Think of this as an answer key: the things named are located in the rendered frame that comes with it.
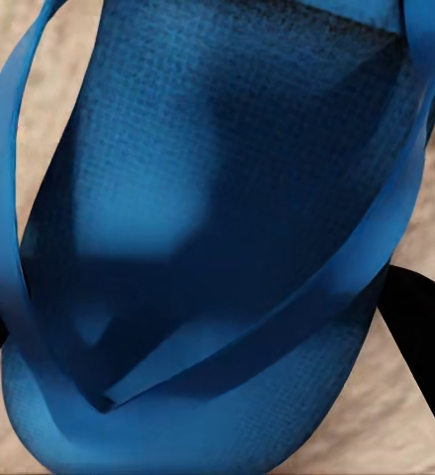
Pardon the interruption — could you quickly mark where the sandal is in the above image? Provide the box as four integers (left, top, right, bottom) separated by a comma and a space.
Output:
0, 0, 435, 475

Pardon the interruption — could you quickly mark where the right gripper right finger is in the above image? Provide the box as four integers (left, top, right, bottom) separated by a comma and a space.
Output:
377, 265, 435, 416

